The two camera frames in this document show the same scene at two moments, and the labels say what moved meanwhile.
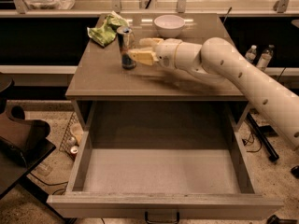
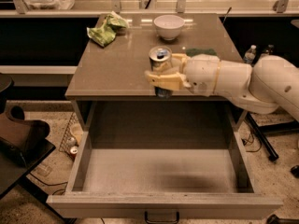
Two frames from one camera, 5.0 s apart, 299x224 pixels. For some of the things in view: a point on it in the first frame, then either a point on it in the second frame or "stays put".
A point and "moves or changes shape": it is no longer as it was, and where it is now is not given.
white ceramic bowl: x=169 y=26 stays put
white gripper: x=165 y=54 → x=202 y=73
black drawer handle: x=162 y=222 stays put
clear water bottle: x=250 y=53 stays put
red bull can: x=126 y=40 moves or changes shape
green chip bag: x=106 y=33 stays put
